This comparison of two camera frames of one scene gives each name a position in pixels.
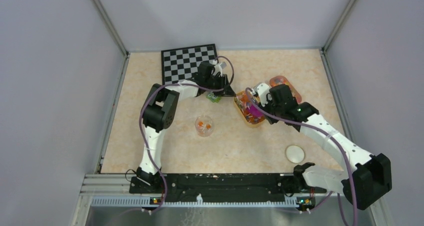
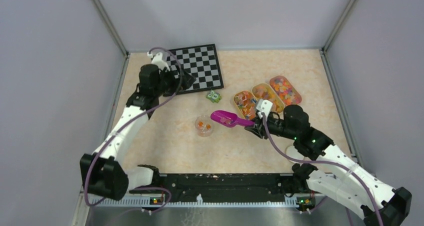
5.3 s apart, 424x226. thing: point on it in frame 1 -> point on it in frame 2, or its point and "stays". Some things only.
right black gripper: x=270 y=100 -> x=258 y=129
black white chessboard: x=178 y=65 stays
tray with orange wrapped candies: x=241 y=101 stays
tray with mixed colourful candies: x=276 y=80 stays
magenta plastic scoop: x=255 y=112 -> x=229 y=119
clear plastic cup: x=204 y=125 stays
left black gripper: x=227 y=92 -> x=176 y=81
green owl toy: x=214 y=98 stays
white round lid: x=295 y=154 stays
